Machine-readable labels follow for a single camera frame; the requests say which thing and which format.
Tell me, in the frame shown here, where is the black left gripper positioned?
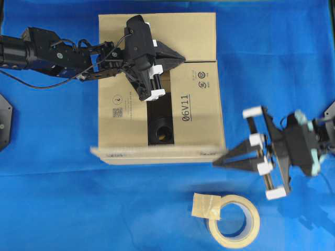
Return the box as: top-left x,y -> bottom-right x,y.
124,15 -> 185,101

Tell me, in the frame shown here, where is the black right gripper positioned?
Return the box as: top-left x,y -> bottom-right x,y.
213,106 -> 321,200

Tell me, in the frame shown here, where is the brown cardboard box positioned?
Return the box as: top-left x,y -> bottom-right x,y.
90,13 -> 226,165

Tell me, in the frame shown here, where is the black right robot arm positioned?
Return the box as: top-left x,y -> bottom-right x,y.
213,106 -> 334,200

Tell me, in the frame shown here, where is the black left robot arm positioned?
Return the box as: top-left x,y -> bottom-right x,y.
1,15 -> 185,101

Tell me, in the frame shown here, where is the black round object in box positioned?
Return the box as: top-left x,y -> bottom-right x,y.
147,93 -> 174,145

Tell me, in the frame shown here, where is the beige masking tape roll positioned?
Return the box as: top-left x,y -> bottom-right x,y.
192,193 -> 261,249

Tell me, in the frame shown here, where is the blue table cloth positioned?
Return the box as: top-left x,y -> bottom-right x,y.
1,1 -> 334,250

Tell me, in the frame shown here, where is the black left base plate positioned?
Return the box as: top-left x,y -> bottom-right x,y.
0,95 -> 13,151

